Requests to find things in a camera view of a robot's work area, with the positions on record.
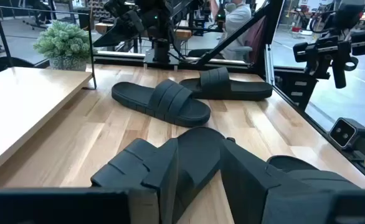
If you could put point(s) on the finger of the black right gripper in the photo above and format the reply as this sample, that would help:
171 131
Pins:
123 32

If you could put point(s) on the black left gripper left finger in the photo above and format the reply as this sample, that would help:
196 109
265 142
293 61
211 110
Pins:
126 174

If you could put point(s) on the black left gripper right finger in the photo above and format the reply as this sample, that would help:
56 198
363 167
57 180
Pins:
263 193

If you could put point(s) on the black rubber slide sandal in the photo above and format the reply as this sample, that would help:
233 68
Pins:
248 91
170 99
198 155

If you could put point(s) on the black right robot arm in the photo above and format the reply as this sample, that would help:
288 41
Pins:
162 46

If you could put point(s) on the small green potted plant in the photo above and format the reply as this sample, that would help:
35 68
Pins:
64 40

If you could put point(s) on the person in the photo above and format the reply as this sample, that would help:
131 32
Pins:
237 21

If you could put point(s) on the black round chair back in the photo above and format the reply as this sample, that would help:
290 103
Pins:
8 63

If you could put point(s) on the black stereo camera box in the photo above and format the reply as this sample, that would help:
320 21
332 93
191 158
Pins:
344 133

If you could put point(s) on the wooden shelf with black frame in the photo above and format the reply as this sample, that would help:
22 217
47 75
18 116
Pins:
20 102

